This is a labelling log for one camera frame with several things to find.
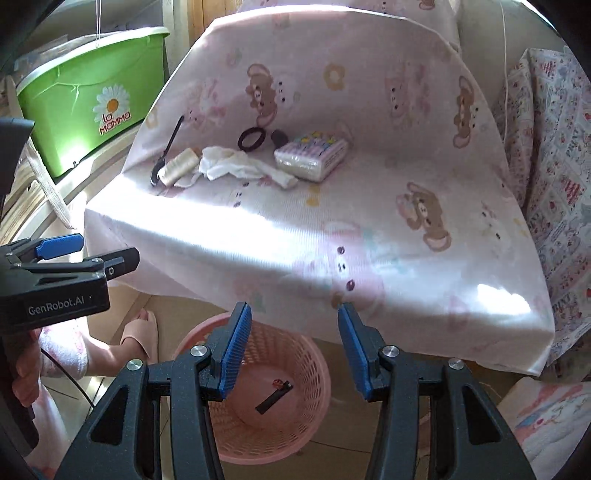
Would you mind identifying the white tissue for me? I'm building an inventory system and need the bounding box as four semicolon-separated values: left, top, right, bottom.
174;146;300;190

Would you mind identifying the pastel tissue packet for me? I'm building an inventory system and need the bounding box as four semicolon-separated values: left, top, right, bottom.
274;131;348;183

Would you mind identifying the black plastic spoon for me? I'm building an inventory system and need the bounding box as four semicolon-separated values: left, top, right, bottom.
150;115;185;186

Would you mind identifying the floral printed cloth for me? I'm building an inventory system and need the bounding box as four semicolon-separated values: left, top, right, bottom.
492;46;591;370

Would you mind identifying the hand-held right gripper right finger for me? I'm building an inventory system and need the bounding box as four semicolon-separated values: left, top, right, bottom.
337;302;539;480

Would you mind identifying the fleece pajama pant leg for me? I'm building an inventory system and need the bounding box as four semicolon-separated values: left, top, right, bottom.
28;318;89;462
496;381;587;480

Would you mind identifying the person's left hand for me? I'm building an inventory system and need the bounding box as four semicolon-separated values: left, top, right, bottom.
11;330;44;409

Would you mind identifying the pink plastic mesh basket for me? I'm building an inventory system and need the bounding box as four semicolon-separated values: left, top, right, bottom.
173;311;332;464

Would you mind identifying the black cable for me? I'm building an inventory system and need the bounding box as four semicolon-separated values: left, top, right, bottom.
41;348;96;410

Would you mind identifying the black flat strip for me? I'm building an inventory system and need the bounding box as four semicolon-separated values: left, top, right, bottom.
255;381;294;415

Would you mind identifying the cream thread spool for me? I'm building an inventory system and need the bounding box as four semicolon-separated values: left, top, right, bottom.
158;148;200;186

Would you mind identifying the green plastic storage box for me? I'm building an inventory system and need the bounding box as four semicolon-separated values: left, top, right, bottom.
16;27;171;178

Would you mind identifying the left fleece pajama pant leg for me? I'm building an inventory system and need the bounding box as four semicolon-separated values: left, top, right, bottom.
28;318;89;462

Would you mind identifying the black hair tie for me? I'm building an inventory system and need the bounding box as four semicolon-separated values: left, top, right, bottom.
238;128;267;151

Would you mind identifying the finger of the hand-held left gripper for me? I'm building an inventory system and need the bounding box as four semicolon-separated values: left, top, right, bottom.
0;233;85;265
9;247;140;282

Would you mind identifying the person's foot in slipper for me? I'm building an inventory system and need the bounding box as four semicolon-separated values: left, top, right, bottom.
85;309;158;377

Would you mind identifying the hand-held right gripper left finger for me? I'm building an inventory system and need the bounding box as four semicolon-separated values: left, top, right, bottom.
53;301;254;480

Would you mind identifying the right fleece pajama pant leg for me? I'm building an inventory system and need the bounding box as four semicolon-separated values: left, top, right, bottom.
496;381;587;480

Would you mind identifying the thin white cord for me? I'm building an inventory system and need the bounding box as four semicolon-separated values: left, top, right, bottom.
502;0;509;145

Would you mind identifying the pink left slipper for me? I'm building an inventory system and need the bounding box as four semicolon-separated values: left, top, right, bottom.
121;310;158;361

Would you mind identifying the pink bear print blanket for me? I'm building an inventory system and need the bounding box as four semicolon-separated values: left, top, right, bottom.
83;9;556;376

